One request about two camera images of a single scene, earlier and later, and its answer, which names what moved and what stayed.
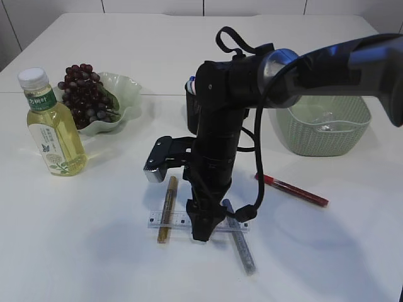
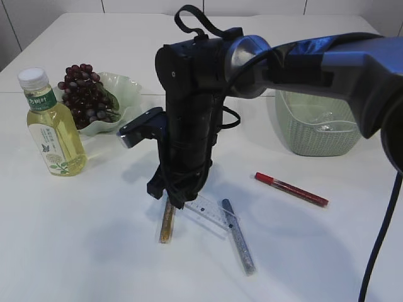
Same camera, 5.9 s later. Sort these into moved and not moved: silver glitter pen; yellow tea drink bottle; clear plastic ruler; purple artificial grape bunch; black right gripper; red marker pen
Moved: clear plastic ruler; black right gripper
Not moved: silver glitter pen; red marker pen; purple artificial grape bunch; yellow tea drink bottle
